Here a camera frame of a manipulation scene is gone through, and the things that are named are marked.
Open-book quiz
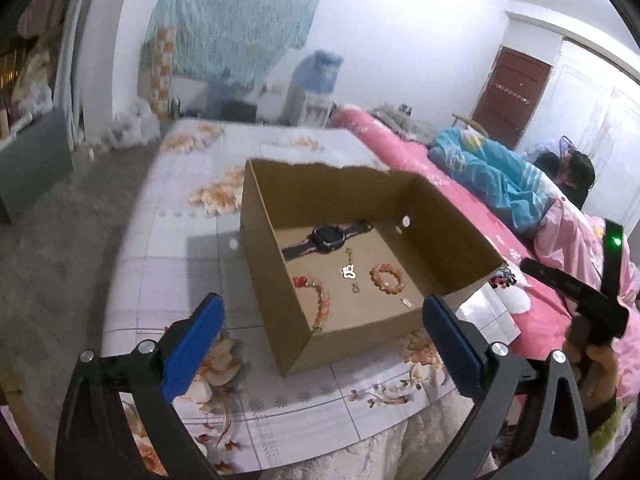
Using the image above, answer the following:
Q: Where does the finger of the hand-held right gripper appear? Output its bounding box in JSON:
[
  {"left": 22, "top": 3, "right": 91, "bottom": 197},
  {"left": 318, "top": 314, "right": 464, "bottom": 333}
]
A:
[{"left": 520, "top": 257, "right": 630, "bottom": 338}]

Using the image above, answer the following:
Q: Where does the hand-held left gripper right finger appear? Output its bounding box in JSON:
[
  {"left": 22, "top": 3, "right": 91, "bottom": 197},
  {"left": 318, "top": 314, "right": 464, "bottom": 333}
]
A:
[{"left": 421, "top": 294, "right": 591, "bottom": 480}]

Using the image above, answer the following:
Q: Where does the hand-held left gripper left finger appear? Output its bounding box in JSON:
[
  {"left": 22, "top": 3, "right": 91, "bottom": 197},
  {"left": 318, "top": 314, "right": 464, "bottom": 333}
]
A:
[{"left": 54, "top": 292, "right": 226, "bottom": 480}]

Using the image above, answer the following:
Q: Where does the brown cardboard box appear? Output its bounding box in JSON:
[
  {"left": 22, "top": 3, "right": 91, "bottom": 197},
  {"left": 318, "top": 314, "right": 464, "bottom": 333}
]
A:
[{"left": 239, "top": 158, "right": 508, "bottom": 377}]

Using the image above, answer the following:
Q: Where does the pink bead bracelet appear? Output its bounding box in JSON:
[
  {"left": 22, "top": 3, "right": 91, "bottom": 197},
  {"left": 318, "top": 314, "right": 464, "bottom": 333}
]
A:
[{"left": 369, "top": 265, "right": 412, "bottom": 308}]

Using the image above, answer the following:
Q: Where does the multicolour bead strand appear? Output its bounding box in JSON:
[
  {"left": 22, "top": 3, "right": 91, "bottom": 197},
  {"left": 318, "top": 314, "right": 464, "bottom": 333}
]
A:
[{"left": 291, "top": 274, "right": 333, "bottom": 334}]

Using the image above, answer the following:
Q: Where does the black smart watch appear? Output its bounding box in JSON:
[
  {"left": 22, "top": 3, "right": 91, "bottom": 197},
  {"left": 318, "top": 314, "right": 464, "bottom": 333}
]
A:
[{"left": 281, "top": 220, "right": 373, "bottom": 262}]

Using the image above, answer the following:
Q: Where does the person's right hand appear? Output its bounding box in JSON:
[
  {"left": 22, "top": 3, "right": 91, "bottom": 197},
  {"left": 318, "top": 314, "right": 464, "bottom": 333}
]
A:
[{"left": 575, "top": 342, "right": 621, "bottom": 403}]

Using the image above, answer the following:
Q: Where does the pink blanket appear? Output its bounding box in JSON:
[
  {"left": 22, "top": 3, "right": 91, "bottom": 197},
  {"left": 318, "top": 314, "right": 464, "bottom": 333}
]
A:
[{"left": 534, "top": 195, "right": 640, "bottom": 401}]

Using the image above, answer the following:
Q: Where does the floral tablecloth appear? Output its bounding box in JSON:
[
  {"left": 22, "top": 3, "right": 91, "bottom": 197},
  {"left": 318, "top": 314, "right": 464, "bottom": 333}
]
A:
[{"left": 100, "top": 119, "right": 523, "bottom": 476}]

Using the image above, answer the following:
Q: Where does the lilac pillow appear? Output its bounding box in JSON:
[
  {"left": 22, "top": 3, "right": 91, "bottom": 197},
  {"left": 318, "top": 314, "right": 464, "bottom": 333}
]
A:
[{"left": 527, "top": 135, "right": 576, "bottom": 161}]

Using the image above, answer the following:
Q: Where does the white wardrobe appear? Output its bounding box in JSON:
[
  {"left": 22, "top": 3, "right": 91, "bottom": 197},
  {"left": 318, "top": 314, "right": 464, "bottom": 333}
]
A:
[{"left": 522, "top": 40, "right": 640, "bottom": 226}]

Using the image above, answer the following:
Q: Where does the wooden chair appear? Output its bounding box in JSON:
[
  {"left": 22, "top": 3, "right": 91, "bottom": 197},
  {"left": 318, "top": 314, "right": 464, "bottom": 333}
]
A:
[{"left": 451, "top": 112, "right": 490, "bottom": 137}]

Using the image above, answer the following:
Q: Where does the pink floral bed sheet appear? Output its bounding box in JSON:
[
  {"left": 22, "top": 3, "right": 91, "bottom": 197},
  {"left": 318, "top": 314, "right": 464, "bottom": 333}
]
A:
[{"left": 330, "top": 105, "right": 581, "bottom": 361}]

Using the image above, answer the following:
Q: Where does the brown wooden door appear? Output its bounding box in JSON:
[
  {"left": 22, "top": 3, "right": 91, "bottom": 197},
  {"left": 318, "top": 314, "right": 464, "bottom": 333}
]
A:
[{"left": 471, "top": 46, "right": 553, "bottom": 151}]

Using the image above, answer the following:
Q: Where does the white plastic bag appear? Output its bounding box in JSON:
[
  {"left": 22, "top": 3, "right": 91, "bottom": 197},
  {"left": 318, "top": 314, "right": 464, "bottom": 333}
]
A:
[{"left": 111, "top": 99, "right": 162, "bottom": 147}]

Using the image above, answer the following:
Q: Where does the grey pillow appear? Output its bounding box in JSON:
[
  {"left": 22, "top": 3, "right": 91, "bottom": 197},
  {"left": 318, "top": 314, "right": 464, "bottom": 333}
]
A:
[{"left": 372, "top": 104, "right": 432, "bottom": 137}]

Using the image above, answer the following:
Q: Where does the black bin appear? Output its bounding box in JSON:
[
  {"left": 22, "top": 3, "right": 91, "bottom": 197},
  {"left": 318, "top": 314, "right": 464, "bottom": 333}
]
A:
[{"left": 220, "top": 101, "right": 259, "bottom": 124}]

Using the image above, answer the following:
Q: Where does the spare blue water bottle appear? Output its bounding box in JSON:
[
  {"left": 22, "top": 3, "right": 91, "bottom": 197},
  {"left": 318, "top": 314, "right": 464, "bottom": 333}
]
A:
[{"left": 206, "top": 79, "right": 236, "bottom": 121}]

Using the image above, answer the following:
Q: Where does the white water dispenser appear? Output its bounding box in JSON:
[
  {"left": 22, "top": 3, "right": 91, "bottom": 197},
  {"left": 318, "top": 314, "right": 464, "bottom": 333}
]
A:
[{"left": 281, "top": 89, "right": 335, "bottom": 128}]

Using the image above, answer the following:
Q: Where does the blue water dispenser bottle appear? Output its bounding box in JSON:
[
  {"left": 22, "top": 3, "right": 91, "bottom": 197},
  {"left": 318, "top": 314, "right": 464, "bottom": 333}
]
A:
[{"left": 299, "top": 50, "right": 346, "bottom": 97}]

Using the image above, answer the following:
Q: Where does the teal patterned wall cloth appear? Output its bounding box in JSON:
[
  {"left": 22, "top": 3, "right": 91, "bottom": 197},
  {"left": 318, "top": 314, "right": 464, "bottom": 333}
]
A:
[{"left": 139, "top": 0, "right": 326, "bottom": 117}]

